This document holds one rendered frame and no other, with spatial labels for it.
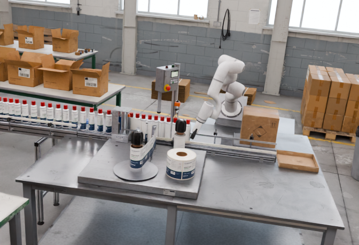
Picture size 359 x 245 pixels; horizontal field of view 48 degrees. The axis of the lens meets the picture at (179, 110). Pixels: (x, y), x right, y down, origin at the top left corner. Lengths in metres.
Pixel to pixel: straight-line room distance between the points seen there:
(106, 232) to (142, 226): 0.30
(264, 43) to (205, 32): 1.25
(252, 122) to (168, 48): 5.64
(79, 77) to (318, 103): 3.52
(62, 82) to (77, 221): 2.03
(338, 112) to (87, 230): 4.26
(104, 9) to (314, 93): 5.09
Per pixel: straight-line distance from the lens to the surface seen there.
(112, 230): 3.38
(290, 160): 3.39
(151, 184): 2.66
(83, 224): 3.46
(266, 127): 3.45
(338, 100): 6.36
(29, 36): 7.51
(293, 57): 8.48
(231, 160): 3.22
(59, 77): 5.00
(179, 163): 2.69
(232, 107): 3.86
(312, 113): 6.39
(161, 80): 3.19
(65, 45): 7.25
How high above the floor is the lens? 2.17
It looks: 18 degrees down
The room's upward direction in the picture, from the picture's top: 4 degrees clockwise
